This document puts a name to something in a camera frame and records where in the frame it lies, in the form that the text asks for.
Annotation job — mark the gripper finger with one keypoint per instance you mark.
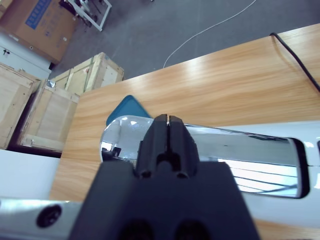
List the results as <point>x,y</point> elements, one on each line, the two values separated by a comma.
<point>152,145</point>
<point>183,147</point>

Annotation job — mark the white capsule coffee machine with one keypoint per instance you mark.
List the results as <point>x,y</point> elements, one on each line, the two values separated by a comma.
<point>250,155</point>

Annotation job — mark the teal square plastic tray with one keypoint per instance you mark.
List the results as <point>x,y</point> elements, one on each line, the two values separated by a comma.
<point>127,107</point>

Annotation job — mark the wooden crate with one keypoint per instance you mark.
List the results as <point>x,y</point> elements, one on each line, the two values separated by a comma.
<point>12,100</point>
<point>52,117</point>
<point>95,72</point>

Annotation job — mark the white flat panel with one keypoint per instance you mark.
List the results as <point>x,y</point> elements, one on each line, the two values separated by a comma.
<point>25,175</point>

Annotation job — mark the white cabinet with locks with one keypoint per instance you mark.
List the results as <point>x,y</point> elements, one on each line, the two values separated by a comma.
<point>17,57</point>

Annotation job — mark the cardboard box blue print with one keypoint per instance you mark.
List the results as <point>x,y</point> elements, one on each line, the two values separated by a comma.
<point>37,30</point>

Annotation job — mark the white metal rack frame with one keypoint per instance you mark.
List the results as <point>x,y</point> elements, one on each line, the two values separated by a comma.
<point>103,17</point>

